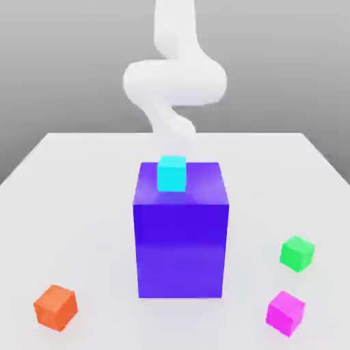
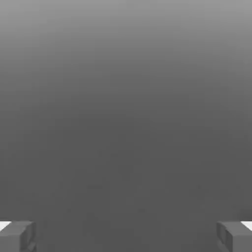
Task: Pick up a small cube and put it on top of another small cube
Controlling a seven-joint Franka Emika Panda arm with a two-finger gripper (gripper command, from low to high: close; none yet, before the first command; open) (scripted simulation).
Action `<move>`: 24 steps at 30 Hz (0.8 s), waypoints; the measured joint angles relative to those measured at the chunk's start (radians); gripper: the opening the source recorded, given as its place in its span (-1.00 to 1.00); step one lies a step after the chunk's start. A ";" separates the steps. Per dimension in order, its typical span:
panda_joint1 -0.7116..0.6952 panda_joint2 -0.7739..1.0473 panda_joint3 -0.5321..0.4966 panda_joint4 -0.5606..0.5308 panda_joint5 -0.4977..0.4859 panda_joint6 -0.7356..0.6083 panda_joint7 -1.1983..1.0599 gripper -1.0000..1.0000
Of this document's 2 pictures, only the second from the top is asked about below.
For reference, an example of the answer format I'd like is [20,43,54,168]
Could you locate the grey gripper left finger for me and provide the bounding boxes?
[0,220,37,252]

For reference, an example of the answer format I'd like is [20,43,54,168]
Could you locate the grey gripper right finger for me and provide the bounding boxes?
[216,220,252,252]

